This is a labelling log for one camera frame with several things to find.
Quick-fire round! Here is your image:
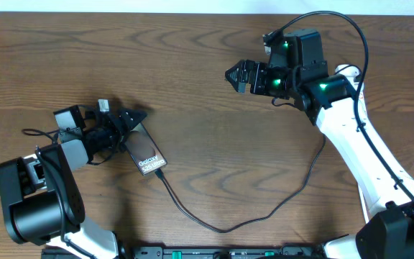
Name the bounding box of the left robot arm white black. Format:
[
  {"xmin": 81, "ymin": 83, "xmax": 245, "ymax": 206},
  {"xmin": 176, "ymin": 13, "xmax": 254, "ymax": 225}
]
[{"xmin": 0, "ymin": 100, "xmax": 147, "ymax": 258}]

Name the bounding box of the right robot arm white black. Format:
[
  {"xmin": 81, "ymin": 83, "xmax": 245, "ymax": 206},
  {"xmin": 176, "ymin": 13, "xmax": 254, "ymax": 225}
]
[{"xmin": 225, "ymin": 29, "xmax": 414, "ymax": 258}]

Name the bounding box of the white power strip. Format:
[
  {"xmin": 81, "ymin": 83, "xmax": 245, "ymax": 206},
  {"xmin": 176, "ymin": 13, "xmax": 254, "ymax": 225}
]
[{"xmin": 331, "ymin": 64, "xmax": 362, "ymax": 112}]

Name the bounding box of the black charger cable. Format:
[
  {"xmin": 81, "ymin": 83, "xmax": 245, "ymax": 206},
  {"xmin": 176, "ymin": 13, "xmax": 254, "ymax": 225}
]
[{"xmin": 154, "ymin": 64, "xmax": 362, "ymax": 234}]

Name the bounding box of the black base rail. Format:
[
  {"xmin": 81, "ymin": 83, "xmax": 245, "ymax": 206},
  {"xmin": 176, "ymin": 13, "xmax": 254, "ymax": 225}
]
[{"xmin": 41, "ymin": 245, "xmax": 325, "ymax": 259}]

